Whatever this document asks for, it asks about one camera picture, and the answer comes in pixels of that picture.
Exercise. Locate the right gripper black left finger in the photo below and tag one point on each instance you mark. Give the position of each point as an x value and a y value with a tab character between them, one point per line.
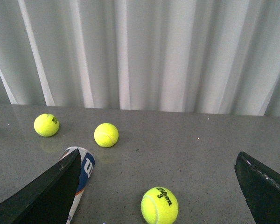
48	198

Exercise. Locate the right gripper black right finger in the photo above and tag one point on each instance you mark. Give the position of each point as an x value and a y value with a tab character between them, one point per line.
260	186

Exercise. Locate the clear Wilson tennis ball can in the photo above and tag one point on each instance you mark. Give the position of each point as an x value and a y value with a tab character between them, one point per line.
87	164

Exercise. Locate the tennis ball far left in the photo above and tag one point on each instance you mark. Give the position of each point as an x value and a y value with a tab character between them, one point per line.
46	125

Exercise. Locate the tennis ball centre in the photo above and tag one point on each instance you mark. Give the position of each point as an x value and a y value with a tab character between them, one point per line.
106	135

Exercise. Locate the Wilson 3 tennis ball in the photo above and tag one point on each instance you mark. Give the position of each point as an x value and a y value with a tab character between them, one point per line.
159	206

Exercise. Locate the white pleated curtain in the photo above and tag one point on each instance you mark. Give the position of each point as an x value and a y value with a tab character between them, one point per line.
205	56

